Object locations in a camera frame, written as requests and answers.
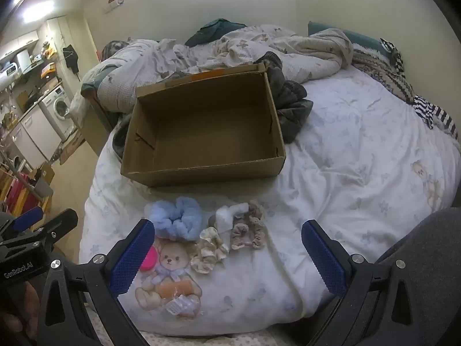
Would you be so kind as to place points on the black white checked cloth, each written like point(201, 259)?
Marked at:
point(390, 47)

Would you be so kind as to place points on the dark patterned pillow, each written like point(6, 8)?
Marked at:
point(112, 47)

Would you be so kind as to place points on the fluffy blue scrunchie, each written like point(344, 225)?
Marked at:
point(158, 217)

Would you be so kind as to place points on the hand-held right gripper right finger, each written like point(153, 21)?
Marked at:
point(324, 263)

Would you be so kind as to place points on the small cardboard floor box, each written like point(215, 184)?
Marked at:
point(45, 176)

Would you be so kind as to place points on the teal pillow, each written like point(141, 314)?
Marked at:
point(363, 39)

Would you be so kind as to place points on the brown doormat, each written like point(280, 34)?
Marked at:
point(70, 147)

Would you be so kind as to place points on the black hanging bag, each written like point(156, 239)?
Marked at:
point(71, 59)

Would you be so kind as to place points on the camouflage jacket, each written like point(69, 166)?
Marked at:
point(291, 108)

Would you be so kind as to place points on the wall ornament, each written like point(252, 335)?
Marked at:
point(113, 1)

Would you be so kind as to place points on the white fluffy scrunchie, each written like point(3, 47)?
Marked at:
point(225, 218)

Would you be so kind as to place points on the wooden bedside cabinet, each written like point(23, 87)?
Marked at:
point(95, 129)

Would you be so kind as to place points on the black white striped cloth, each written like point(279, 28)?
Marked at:
point(435, 115)

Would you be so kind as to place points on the clear plastic packet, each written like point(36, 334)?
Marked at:
point(183, 305)

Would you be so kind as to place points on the white low cabinet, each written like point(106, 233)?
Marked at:
point(32, 140)

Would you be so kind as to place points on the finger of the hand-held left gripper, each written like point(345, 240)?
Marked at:
point(61, 223)
point(28, 219)

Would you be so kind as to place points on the white frilly doll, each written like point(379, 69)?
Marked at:
point(212, 238)

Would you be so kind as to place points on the white washing machine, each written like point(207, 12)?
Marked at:
point(57, 110)

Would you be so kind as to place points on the bear print quilt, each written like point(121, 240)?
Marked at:
point(223, 50)

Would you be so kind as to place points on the person's left hand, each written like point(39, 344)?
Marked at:
point(19, 306)

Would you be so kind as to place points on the white floral duvet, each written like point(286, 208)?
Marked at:
point(342, 187)

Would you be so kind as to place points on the pink round puff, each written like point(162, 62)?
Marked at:
point(148, 261)

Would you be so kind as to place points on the patterned knitted blanket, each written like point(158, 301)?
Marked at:
point(378, 68)

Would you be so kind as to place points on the dark green cushion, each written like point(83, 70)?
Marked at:
point(212, 30)

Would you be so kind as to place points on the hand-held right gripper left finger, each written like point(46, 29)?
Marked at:
point(131, 256)

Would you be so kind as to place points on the beige lace scrunchie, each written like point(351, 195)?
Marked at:
point(239, 233)

